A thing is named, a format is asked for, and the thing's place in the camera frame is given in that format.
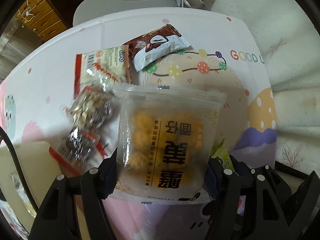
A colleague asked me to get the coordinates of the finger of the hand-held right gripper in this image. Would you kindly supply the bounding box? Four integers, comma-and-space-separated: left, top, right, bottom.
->
250, 164, 316, 232

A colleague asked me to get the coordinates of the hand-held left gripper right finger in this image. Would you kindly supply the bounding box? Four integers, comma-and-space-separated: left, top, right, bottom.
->
206, 155, 292, 240

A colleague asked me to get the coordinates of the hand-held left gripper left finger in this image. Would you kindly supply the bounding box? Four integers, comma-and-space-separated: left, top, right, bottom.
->
30, 150, 119, 240

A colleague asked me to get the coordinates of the green snack packet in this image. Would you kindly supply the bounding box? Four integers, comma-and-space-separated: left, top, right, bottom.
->
209, 140, 238, 178

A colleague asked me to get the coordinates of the dark seed bar packet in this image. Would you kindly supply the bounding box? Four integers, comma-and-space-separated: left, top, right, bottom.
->
49, 85, 118, 178

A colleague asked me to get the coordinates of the clear orange puff packet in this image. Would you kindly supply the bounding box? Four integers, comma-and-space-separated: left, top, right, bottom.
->
112, 84, 227, 204

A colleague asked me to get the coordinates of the white plastic bin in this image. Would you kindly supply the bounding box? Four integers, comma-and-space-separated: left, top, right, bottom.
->
0, 140, 54, 218

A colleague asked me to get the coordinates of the red-edged nut bar packet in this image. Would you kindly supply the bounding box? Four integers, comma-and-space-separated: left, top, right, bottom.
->
74, 44, 132, 98

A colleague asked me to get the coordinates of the brown white snack packet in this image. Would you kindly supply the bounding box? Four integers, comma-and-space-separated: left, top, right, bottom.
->
127, 24, 190, 72

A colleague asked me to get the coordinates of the white floral quilt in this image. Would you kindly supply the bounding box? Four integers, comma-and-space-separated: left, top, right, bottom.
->
210, 0, 320, 170

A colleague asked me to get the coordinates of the wooden desk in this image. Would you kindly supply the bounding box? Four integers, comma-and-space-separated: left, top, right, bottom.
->
15, 0, 78, 42

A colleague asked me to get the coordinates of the black cable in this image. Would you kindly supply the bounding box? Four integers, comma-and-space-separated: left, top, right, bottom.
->
0, 127, 36, 208

